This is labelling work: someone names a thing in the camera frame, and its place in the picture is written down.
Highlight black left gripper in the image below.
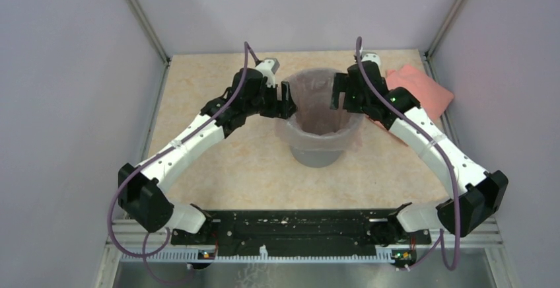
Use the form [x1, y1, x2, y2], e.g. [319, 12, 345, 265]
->
[244, 79, 297, 119]

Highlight translucent pink trash bag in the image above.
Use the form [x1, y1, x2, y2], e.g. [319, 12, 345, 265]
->
[273, 67, 366, 152]

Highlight grey plastic trash bin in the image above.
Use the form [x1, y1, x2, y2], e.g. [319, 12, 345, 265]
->
[284, 67, 364, 168]

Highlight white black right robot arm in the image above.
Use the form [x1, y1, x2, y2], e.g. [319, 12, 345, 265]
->
[331, 61, 508, 243]

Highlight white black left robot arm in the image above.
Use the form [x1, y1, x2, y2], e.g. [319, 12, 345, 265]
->
[117, 68, 297, 244]

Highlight folded pink cloth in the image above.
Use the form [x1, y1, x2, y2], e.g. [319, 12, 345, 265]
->
[383, 64, 454, 128]

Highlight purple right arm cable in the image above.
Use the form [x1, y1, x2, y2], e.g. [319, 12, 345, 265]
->
[355, 36, 462, 272]

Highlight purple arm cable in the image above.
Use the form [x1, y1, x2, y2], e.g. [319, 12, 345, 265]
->
[107, 41, 262, 288]
[355, 36, 462, 272]

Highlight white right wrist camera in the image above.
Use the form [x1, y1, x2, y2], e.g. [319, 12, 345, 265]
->
[359, 51, 382, 68]

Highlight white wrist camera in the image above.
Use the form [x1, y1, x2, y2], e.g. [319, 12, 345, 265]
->
[359, 51, 382, 68]
[255, 57, 280, 88]

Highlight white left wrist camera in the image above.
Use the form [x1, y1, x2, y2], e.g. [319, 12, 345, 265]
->
[255, 57, 280, 88]

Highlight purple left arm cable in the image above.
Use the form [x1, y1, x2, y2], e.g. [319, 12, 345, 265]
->
[107, 41, 262, 288]

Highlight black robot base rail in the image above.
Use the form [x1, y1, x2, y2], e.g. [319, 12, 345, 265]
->
[170, 209, 432, 258]

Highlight white slotted cable duct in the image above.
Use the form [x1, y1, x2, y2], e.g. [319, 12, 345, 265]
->
[120, 245, 395, 264]

